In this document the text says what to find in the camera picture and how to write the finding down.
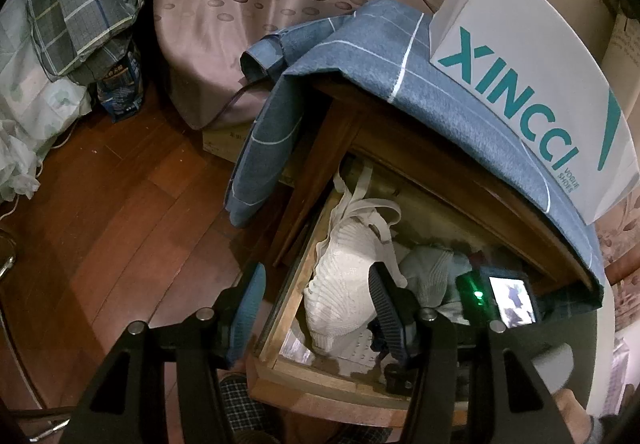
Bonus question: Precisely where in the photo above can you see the light blue grey underwear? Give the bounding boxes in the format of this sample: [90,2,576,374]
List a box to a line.
[399,245,472,325]

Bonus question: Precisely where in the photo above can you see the dark blue package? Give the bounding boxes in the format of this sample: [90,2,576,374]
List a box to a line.
[96,43,144,122]

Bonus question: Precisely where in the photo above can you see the white Xincci shoe box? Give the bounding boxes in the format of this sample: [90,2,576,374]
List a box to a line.
[430,0,639,224]

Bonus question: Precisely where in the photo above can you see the checked slipper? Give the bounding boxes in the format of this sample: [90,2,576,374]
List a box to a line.
[219,374,280,444]

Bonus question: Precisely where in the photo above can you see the metal frame chair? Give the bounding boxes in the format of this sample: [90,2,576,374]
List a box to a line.
[1,230,74,443]

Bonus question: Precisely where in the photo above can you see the blue checked cloth cover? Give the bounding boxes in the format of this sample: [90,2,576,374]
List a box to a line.
[224,0,606,318]

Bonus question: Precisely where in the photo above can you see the white floral crumpled fabric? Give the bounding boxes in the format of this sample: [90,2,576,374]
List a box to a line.
[0,0,90,201]

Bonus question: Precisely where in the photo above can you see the white lace bra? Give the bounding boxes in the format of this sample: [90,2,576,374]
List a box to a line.
[303,163,407,355]

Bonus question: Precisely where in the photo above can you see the wooden open drawer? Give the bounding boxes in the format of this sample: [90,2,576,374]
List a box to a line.
[248,187,409,428]

